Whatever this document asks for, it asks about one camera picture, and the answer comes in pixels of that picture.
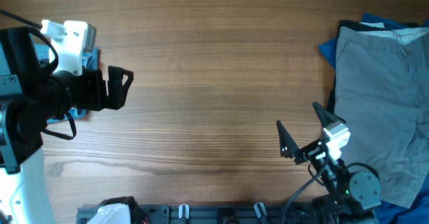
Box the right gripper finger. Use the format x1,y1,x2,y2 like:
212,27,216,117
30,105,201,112
312,102,346,128
276,120,299,159

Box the light blue denim jeans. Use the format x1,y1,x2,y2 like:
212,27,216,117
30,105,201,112
33,42,101,124

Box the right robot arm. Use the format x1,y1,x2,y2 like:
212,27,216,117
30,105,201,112
276,102,381,223

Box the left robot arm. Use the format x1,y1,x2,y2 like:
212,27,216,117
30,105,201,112
1,20,133,223

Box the grey folded shorts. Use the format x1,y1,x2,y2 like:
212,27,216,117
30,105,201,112
334,25,429,209

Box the dark blue folded garment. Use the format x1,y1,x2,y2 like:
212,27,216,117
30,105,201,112
318,13,429,224

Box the right grey rail clip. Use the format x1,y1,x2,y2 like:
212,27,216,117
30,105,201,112
253,202,267,219

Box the grey rail clip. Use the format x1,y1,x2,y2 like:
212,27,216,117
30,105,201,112
253,202,267,219
178,204,190,220

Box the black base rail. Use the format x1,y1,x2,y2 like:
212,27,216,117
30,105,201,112
76,202,322,224

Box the left grey rail clip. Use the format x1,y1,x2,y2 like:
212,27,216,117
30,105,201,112
178,204,190,220

